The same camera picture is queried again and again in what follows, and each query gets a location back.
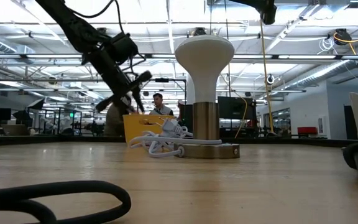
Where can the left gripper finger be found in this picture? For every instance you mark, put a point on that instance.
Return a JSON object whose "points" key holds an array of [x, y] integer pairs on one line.
{"points": [[130, 104], [138, 101]]}

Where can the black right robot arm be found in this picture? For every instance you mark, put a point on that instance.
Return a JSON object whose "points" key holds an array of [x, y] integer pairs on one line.
{"points": [[259, 9]]}

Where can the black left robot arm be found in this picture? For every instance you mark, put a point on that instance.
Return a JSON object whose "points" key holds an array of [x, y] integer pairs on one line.
{"points": [[70, 25]]}

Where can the orange plastic bin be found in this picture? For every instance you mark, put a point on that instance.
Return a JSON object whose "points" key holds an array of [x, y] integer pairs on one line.
{"points": [[135, 126]]}

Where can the person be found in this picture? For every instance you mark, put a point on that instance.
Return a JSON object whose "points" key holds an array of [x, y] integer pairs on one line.
{"points": [[114, 123], [160, 107]]}

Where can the white mushroom table lamp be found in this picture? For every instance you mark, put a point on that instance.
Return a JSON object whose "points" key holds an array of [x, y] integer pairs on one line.
{"points": [[204, 62]]}

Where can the large black screen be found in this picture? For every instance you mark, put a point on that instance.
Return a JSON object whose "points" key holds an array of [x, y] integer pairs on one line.
{"points": [[235, 107]]}

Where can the red box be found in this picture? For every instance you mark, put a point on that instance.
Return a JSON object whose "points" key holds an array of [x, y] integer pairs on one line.
{"points": [[306, 130]]}

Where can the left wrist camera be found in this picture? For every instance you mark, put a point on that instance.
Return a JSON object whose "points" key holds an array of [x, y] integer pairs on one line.
{"points": [[123, 48]]}

